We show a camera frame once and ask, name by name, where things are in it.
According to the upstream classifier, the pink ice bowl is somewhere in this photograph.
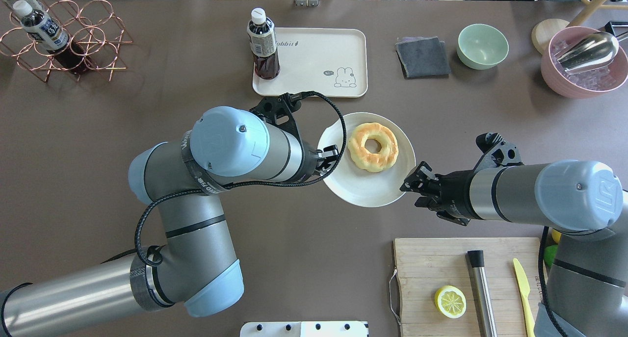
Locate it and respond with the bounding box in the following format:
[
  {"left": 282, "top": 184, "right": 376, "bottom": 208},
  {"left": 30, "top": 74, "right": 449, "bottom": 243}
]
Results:
[{"left": 541, "top": 26, "right": 628, "bottom": 99}]

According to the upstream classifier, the green lime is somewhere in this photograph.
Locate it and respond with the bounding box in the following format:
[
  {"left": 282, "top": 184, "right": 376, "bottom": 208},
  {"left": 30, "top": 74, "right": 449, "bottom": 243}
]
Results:
[{"left": 543, "top": 244, "right": 558, "bottom": 270}]

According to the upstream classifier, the yellow plastic knife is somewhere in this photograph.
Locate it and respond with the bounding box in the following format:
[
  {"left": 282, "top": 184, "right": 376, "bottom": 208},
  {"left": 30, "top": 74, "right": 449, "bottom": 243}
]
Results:
[{"left": 512, "top": 258, "right": 535, "bottom": 337}]

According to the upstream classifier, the yellow lemon far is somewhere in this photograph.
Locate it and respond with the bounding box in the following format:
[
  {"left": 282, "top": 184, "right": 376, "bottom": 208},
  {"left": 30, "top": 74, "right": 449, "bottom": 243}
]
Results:
[{"left": 550, "top": 228, "right": 562, "bottom": 244}]

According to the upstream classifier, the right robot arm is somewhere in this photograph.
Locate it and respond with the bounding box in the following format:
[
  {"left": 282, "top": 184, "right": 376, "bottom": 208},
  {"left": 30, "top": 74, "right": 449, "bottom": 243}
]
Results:
[{"left": 400, "top": 133, "right": 628, "bottom": 337}]

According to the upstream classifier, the tea bottle in rack front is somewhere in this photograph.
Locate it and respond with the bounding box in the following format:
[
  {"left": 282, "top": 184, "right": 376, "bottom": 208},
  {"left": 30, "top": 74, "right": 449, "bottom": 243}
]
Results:
[{"left": 13, "top": 1, "right": 89, "bottom": 75}]

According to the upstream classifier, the glazed yellow donut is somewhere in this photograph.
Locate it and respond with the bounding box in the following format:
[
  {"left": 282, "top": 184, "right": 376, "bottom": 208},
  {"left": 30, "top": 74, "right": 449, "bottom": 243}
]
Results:
[{"left": 348, "top": 123, "right": 399, "bottom": 173}]

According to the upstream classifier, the wooden mug tree stand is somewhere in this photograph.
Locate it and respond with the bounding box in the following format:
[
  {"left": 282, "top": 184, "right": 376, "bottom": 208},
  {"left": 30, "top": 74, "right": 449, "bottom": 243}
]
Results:
[{"left": 531, "top": 0, "right": 627, "bottom": 54}]

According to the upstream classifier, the white round plate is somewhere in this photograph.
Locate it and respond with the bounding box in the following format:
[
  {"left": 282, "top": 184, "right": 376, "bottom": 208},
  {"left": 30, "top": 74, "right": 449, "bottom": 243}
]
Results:
[{"left": 318, "top": 113, "right": 416, "bottom": 207}]

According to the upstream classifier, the steel ice scoop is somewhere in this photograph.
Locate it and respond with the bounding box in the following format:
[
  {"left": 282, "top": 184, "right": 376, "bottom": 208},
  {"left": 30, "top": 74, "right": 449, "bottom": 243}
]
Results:
[{"left": 557, "top": 31, "right": 620, "bottom": 74}]

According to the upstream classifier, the half lemon slice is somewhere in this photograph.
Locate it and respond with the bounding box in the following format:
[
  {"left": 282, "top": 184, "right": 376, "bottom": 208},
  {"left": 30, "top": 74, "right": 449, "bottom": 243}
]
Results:
[{"left": 434, "top": 285, "right": 467, "bottom": 319}]

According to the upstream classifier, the grey folded cloth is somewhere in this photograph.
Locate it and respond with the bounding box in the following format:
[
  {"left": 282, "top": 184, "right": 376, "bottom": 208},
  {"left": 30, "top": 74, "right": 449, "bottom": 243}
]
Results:
[{"left": 395, "top": 37, "right": 451, "bottom": 78}]

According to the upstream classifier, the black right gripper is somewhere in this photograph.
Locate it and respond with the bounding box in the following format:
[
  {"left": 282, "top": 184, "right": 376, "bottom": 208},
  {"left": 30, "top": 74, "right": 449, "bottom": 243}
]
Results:
[{"left": 399, "top": 162, "right": 474, "bottom": 227}]

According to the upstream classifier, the beige rabbit tray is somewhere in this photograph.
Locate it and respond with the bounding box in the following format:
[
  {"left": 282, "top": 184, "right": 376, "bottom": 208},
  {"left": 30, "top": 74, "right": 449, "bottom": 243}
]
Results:
[{"left": 253, "top": 27, "right": 368, "bottom": 98}]

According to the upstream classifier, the mint green bowl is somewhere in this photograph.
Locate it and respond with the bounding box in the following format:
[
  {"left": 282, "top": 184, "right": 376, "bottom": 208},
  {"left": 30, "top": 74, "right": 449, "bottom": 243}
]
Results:
[{"left": 457, "top": 24, "right": 509, "bottom": 70}]

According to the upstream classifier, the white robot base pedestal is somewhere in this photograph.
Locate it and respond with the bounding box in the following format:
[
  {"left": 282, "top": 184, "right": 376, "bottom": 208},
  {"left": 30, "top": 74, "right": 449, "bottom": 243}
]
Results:
[{"left": 239, "top": 320, "right": 369, "bottom": 337}]

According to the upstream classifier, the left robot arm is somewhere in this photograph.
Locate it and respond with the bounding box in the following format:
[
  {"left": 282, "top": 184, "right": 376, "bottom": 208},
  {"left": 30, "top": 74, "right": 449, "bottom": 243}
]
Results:
[{"left": 1, "top": 106, "right": 339, "bottom": 337}]

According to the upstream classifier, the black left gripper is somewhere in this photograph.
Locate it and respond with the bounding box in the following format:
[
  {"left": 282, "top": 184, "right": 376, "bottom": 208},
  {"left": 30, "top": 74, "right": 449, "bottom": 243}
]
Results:
[{"left": 300, "top": 144, "right": 341, "bottom": 181}]

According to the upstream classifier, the wooden cutting board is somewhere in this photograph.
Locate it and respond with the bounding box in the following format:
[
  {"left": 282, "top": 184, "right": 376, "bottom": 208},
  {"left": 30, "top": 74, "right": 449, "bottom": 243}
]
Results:
[{"left": 393, "top": 238, "right": 542, "bottom": 337}]

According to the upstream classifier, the dark tea bottle on tray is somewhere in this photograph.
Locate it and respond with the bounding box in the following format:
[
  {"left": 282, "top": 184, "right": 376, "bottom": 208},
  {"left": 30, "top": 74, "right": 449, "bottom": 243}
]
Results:
[{"left": 246, "top": 7, "right": 280, "bottom": 80}]

